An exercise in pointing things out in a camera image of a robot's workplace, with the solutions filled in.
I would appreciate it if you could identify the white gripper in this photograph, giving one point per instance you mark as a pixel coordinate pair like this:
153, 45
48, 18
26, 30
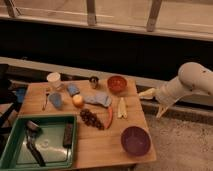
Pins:
167, 95

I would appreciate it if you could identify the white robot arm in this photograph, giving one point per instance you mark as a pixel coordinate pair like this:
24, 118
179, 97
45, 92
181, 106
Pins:
192, 77

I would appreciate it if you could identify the small metal cup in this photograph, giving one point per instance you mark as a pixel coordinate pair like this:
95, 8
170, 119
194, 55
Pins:
94, 81

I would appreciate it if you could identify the white plastic cup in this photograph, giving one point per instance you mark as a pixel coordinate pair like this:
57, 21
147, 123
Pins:
54, 79

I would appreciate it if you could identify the red bowl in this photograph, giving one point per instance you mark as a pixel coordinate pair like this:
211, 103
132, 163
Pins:
116, 84

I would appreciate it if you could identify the purple bowl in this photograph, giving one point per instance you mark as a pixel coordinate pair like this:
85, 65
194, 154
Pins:
135, 141

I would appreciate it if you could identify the red chili pepper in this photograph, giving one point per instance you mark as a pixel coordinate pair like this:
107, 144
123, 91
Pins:
110, 117

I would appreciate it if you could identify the wooden table board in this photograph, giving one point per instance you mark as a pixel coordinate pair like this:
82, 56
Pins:
95, 148

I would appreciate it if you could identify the blue cloth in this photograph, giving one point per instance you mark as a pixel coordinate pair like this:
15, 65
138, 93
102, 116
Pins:
99, 98

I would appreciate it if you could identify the dark grape bunch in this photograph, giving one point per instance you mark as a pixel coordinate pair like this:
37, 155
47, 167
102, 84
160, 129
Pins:
91, 119

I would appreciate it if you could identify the orange fruit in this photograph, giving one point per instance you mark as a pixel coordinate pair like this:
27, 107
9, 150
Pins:
77, 100

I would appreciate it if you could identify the blue sponge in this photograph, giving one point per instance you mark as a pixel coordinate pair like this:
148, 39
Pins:
73, 89

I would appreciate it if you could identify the dark brown bar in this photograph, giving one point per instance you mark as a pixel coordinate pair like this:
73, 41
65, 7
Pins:
67, 139

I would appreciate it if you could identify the green plastic tray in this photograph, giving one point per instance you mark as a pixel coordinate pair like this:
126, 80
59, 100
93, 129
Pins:
49, 142

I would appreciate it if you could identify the metal fork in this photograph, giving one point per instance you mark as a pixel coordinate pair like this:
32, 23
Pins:
47, 91

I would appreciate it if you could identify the blue object at left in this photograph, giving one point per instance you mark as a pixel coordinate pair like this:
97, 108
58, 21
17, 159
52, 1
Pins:
20, 93

